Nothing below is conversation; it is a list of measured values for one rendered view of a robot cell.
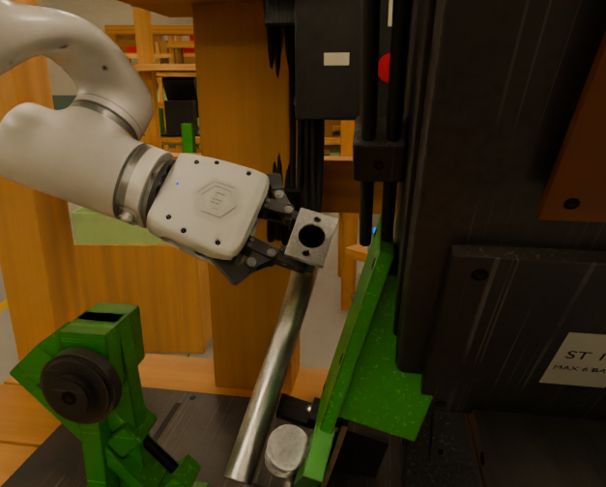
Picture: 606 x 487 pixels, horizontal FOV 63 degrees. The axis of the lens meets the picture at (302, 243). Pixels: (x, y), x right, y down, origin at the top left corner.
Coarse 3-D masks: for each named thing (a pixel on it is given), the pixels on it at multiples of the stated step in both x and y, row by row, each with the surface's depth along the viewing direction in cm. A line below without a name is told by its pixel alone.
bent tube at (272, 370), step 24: (312, 216) 50; (312, 240) 53; (312, 264) 48; (288, 288) 58; (312, 288) 58; (288, 312) 58; (288, 336) 58; (264, 360) 57; (288, 360) 57; (264, 384) 55; (264, 408) 53; (240, 432) 53; (264, 432) 53; (240, 456) 51; (240, 480) 50
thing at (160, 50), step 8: (128, 48) 918; (160, 48) 918; (184, 48) 914; (192, 48) 913; (128, 56) 914; (136, 56) 913; (160, 56) 912; (168, 56) 912; (176, 56) 911; (184, 56) 911; (192, 56) 910; (160, 80) 925; (160, 88) 933; (160, 96) 937; (160, 104) 938; (176, 152) 964; (200, 152) 963
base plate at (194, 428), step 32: (160, 416) 77; (192, 416) 77; (224, 416) 77; (64, 448) 70; (192, 448) 70; (224, 448) 70; (32, 480) 64; (64, 480) 64; (224, 480) 64; (256, 480) 64; (352, 480) 64; (384, 480) 64
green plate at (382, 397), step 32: (384, 256) 36; (384, 288) 39; (352, 320) 42; (384, 320) 39; (352, 352) 39; (384, 352) 40; (352, 384) 42; (384, 384) 41; (416, 384) 41; (320, 416) 45; (352, 416) 42; (384, 416) 42; (416, 416) 42
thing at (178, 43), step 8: (168, 40) 682; (176, 40) 722; (192, 40) 685; (168, 48) 686; (328, 120) 715; (328, 128) 719; (328, 136) 723; (336, 136) 730; (328, 144) 714; (336, 144) 714; (336, 152) 766
